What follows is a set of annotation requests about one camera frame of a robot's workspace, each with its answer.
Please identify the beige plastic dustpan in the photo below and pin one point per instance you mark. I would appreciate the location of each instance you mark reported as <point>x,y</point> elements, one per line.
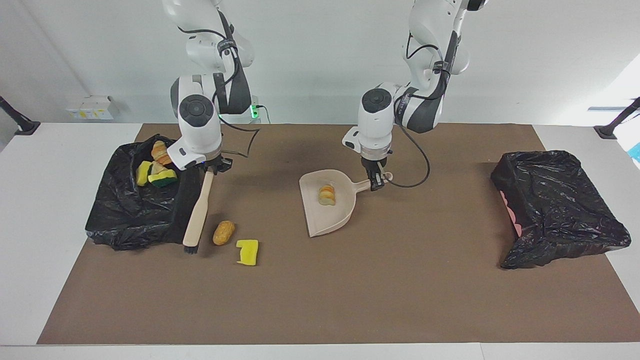
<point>340,210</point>

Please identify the black camera stand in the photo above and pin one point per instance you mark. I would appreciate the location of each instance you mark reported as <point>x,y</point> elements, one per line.
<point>27,127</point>
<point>607,132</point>

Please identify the black trash bag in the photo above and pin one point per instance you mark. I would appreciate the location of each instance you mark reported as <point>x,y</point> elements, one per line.
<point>115,215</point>
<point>560,210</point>

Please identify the pale fried food piece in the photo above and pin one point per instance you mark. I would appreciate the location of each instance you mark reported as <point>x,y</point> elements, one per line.
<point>327,195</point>

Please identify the right black trash bag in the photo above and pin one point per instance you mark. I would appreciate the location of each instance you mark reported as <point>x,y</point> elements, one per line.
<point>115,215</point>

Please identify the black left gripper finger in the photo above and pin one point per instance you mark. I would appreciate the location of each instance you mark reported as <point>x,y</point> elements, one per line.
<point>375,181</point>
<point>382,175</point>

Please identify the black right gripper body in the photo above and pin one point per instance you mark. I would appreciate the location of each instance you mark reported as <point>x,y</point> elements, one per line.
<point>216,164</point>

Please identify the white cardboard box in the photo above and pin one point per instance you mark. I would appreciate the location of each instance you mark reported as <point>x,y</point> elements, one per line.
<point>97,107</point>
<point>74,111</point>

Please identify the beige brush with black bristles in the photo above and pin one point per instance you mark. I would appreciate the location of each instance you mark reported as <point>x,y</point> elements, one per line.
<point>199,215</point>

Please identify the left black trash bag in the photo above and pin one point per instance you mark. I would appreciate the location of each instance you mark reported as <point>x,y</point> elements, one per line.
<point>560,210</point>

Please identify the brown croquette nugget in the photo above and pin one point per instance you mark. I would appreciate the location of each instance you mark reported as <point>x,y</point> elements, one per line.
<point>223,232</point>

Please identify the brown table mat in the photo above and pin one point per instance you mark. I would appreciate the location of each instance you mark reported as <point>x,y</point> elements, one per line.
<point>400,300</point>

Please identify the pale striped toy croissant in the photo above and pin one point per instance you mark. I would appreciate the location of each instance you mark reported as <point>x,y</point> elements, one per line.
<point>157,167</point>

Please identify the blue object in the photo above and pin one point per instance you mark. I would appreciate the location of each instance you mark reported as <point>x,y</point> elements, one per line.
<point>636,152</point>

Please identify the orange striped toy croissant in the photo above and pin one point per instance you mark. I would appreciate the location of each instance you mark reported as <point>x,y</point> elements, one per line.
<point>160,151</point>

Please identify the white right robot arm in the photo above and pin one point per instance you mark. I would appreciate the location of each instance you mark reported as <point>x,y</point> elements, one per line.
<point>200,130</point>

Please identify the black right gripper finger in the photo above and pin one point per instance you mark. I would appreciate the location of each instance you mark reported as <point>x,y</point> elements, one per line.
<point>209,171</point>
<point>226,164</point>

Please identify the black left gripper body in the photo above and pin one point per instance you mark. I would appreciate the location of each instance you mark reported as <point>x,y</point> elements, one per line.
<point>376,164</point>

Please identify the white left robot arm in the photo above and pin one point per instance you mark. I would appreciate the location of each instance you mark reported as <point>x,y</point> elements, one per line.
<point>375,125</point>

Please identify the yellow sponge piece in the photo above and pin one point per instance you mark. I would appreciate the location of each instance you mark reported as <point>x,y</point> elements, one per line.
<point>143,172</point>
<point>164,178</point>
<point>248,252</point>

